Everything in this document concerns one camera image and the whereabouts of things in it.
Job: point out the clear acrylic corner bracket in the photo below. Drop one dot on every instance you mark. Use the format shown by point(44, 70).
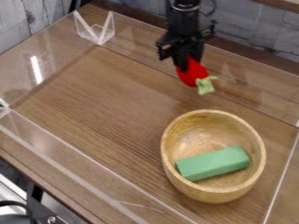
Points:
point(94, 33)

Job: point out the clear acrylic enclosure walls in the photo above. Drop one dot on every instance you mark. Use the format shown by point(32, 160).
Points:
point(85, 111)

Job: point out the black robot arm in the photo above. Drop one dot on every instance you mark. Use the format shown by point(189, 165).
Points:
point(189, 28)

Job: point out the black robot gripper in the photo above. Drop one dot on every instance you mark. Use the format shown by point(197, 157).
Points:
point(176, 47)

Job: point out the red plush fruit green stem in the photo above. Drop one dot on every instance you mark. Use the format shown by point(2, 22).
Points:
point(196, 77)

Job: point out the wooden bowl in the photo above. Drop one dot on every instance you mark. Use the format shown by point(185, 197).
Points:
point(202, 131)

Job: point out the black metal table frame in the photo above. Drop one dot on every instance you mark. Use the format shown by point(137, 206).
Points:
point(48, 211)

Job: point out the green rectangular block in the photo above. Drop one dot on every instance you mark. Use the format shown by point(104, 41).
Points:
point(212, 163)

